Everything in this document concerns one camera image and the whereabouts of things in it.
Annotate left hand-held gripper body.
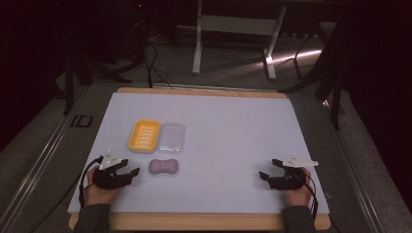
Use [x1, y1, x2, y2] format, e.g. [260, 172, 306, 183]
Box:
[91, 149, 134, 191]

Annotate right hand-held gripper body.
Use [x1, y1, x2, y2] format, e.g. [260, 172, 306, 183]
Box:
[267, 154, 320, 191]

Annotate purple bone-shaped sponge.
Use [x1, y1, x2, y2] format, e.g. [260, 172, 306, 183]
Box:
[148, 158, 179, 176]

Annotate yellow soap dish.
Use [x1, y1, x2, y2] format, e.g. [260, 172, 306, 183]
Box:
[127, 118, 161, 154]

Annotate clear plastic lid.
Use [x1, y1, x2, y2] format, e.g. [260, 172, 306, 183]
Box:
[156, 121, 187, 155]

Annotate person's right hand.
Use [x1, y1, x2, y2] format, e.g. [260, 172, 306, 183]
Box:
[285, 176, 314, 208]

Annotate person's left hand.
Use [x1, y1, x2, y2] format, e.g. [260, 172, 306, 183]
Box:
[85, 166, 123, 207]

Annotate white table mat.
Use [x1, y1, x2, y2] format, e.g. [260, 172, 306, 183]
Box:
[67, 91, 330, 216]

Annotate black chair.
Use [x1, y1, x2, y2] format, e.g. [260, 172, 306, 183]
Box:
[280, 18, 346, 131]

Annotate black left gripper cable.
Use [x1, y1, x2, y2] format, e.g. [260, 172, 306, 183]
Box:
[78, 155, 105, 209]

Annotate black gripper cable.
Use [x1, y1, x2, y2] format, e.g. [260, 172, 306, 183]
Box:
[303, 170, 321, 221]
[78, 155, 105, 209]

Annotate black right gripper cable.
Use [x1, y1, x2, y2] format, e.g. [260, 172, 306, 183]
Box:
[303, 170, 321, 221]

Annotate metal floor rail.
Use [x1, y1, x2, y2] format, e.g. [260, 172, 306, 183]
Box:
[319, 96, 387, 233]
[0, 84, 93, 233]

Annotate black floor cables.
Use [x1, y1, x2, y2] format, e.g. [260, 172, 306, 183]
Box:
[141, 40, 175, 89]

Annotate white metal table frame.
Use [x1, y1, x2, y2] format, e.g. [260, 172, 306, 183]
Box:
[191, 0, 288, 82]

